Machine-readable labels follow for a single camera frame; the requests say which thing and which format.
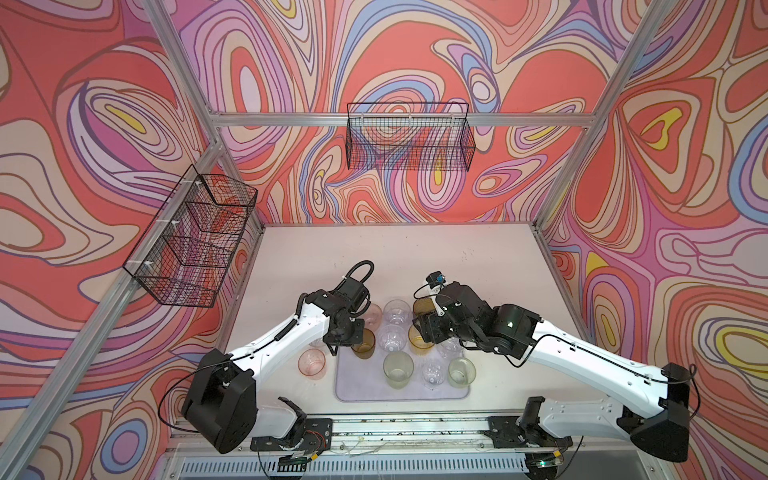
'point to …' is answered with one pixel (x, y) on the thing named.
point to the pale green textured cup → (461, 372)
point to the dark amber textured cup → (365, 349)
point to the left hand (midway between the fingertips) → (359, 338)
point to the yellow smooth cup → (419, 346)
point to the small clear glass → (433, 375)
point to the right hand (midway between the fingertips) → (428, 324)
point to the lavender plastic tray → (363, 379)
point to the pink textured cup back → (373, 318)
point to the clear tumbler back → (392, 338)
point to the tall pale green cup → (398, 367)
